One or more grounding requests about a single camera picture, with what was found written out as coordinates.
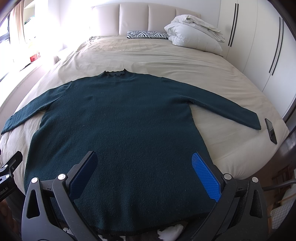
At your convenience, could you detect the red box on sill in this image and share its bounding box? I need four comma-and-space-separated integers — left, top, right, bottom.
30, 53, 41, 62

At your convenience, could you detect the zebra print pillow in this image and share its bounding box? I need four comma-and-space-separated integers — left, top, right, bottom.
126, 31, 168, 40

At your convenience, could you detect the black smartphone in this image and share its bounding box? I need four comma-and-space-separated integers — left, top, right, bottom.
265, 118, 278, 145

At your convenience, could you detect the beige bed sheet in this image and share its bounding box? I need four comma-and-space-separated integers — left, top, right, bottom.
1, 37, 288, 194

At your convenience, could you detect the dark teal knit sweater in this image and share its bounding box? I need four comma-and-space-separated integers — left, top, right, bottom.
2, 70, 261, 235

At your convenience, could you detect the white folded duvet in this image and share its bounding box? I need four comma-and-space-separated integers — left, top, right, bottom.
164, 15, 225, 55

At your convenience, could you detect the white wardrobe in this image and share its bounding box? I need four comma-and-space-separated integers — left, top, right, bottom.
218, 1, 295, 121

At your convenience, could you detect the beige padded headboard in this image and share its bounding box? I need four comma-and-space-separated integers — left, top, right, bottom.
91, 3, 201, 37

